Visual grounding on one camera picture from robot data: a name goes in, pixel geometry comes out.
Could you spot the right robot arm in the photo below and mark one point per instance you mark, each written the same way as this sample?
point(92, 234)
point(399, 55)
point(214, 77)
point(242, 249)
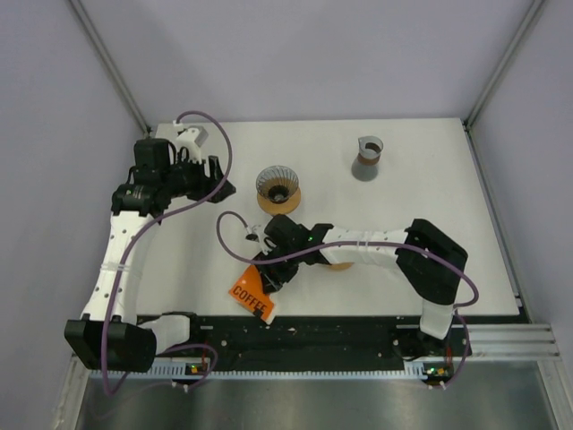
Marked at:
point(429, 260)

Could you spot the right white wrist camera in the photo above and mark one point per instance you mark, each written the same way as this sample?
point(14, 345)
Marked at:
point(256, 234)

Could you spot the orange coffee filter pack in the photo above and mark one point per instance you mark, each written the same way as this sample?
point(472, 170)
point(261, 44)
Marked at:
point(248, 293)

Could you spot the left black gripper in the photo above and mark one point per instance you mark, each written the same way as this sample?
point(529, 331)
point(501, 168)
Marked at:
point(203, 189)

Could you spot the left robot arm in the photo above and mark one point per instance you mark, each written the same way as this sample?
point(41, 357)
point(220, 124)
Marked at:
point(107, 334)

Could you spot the aluminium frame rail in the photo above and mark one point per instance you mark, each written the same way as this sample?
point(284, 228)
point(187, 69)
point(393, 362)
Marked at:
point(488, 341)

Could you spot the grey glass carafe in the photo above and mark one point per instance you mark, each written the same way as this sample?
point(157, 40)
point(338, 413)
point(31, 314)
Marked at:
point(366, 164)

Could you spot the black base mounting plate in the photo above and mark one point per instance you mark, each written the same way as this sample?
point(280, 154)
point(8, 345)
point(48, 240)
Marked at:
point(316, 343)

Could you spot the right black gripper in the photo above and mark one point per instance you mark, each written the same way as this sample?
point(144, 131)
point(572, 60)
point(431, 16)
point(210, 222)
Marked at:
point(273, 279)

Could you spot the grey cable duct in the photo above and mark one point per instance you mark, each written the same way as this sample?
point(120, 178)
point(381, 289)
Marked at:
point(188, 369)

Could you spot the smoked glass dripper cone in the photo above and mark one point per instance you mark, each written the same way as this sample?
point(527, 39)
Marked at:
point(277, 184)

